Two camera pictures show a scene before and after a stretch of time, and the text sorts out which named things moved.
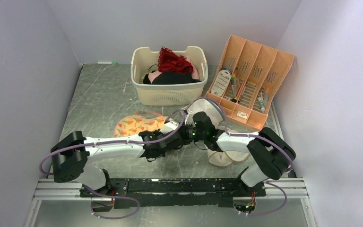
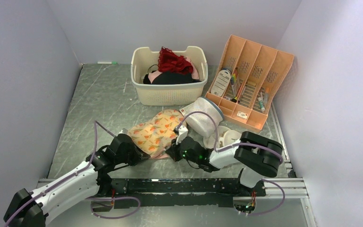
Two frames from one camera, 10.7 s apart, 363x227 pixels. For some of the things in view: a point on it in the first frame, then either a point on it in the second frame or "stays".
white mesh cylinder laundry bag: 212,109 stays
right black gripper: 185,127 -> 173,150
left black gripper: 157,133 -> 138,155
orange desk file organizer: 246,77 stays
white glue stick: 261,104 stays
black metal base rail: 173,192 stays
